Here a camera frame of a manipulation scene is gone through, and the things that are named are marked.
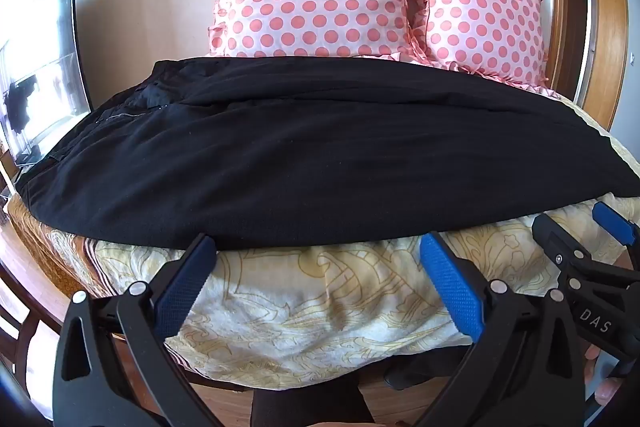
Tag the person's right hand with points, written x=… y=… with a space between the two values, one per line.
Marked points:
x=607 y=389

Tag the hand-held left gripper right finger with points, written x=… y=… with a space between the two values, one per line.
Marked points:
x=450 y=282

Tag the black pants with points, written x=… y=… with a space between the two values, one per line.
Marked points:
x=310 y=157

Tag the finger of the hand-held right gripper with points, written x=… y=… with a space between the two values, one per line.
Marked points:
x=617 y=224
x=557 y=239

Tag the small pink polka dot pillow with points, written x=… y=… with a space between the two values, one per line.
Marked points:
x=480 y=12

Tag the flat screen television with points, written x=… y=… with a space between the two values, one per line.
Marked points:
x=47 y=67

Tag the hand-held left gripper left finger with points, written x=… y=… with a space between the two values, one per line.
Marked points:
x=187 y=279

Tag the cream and orange patterned bedspread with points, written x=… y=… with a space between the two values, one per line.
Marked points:
x=310 y=307

